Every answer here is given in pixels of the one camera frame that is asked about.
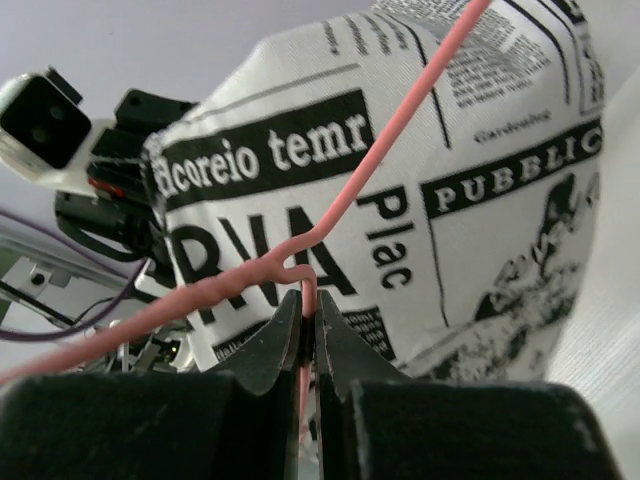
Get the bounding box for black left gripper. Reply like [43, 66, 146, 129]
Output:
[54, 89, 195, 260]

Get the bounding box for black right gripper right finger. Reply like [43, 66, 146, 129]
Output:
[315, 291, 622, 480]

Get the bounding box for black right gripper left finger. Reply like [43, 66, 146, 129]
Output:
[1, 291, 301, 479]

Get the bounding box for pink wire hanger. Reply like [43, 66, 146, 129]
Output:
[0, 0, 494, 446]

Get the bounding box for newspaper print trousers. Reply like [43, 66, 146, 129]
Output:
[145, 1, 604, 381]

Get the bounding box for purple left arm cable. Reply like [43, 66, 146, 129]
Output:
[0, 207, 146, 344]

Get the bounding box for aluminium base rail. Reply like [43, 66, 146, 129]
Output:
[1, 226, 154, 333]

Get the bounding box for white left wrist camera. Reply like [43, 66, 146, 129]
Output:
[1, 67, 114, 197]

